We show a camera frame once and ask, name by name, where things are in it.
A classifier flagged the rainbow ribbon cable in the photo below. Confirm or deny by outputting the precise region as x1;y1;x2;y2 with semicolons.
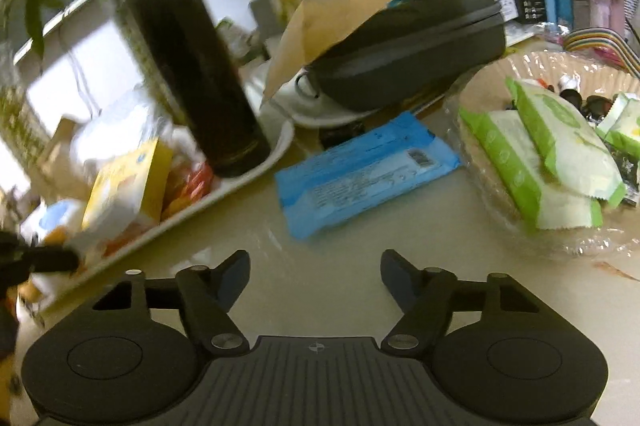
562;26;640;74

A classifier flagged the black thermos bottle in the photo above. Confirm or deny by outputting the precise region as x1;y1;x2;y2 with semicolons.
107;0;273;179

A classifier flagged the black zip case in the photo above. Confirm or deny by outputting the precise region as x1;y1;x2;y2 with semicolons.
295;0;508;112

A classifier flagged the clear glass dish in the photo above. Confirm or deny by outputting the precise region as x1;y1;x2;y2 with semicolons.
445;51;640;259

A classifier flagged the red snack packet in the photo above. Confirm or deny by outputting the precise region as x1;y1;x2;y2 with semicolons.
162;161;216;219

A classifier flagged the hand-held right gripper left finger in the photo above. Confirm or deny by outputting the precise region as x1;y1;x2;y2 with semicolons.
92;249;251;352

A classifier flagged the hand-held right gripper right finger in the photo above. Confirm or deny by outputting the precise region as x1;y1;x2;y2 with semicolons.
380;249;538;352

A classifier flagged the white plastic tray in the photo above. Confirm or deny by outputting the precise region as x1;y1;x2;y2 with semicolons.
30;116;296;312

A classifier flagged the green wet wipe packet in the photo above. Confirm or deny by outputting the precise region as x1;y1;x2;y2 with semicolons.
597;93;640;152
459;108;603;232
505;78;627;207

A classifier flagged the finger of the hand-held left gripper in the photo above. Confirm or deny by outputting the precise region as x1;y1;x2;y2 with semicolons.
20;246;81;274

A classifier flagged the blue wet wipe packet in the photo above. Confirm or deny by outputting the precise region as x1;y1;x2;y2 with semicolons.
274;112;462;241

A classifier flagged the yellow medicine box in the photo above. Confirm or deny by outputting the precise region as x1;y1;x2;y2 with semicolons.
80;137;175;239

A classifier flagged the white plastic bag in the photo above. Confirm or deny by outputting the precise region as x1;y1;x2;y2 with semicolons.
70;98;166;167

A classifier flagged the brown paper envelope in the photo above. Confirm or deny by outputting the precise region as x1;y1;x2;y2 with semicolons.
262;0;453;102

